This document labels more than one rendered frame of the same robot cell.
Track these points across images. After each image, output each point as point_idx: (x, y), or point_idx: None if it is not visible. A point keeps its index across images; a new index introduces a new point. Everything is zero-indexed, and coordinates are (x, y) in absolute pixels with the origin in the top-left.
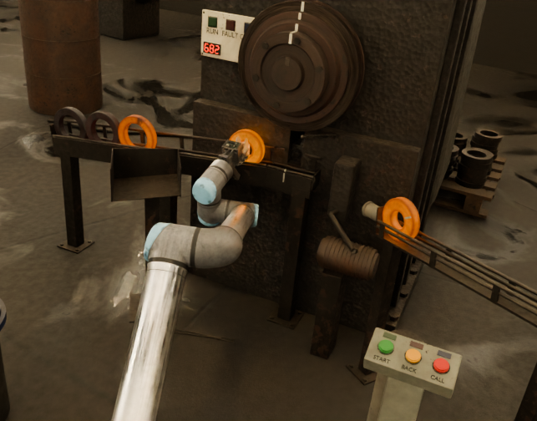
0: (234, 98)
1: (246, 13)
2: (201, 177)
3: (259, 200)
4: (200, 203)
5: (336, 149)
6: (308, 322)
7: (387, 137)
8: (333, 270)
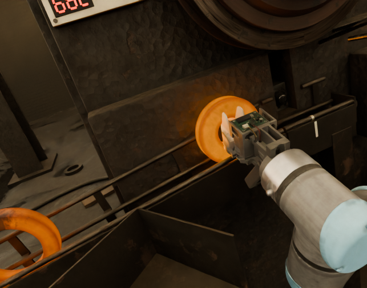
0: (148, 76)
1: None
2: (327, 211)
3: (256, 194)
4: (337, 272)
5: (336, 52)
6: None
7: None
8: None
